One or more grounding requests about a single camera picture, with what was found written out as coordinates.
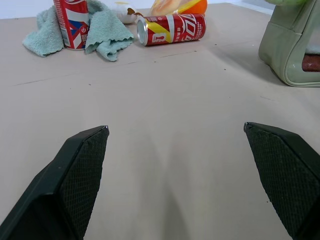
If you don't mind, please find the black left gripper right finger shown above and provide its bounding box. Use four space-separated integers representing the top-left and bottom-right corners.
243 121 320 240

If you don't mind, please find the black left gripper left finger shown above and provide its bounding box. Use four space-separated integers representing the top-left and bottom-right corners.
0 125 110 240

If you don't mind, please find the pale green bag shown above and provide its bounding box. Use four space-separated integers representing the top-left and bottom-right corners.
258 0 320 88

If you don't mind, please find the light teal towel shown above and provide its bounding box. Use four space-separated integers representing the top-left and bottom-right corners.
22 0 135 62

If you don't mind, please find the red white blue soda can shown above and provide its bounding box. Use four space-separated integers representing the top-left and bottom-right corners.
52 0 91 51

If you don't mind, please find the white plush toy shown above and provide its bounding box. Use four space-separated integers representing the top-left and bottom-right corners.
109 1 145 25

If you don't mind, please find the red yellow soda can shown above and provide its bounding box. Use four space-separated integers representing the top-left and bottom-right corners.
136 13 207 47

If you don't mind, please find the orange fruit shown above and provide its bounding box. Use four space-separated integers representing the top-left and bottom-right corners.
184 0 208 15

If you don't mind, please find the yellow plastic snack bag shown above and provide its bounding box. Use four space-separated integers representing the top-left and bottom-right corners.
149 0 201 17

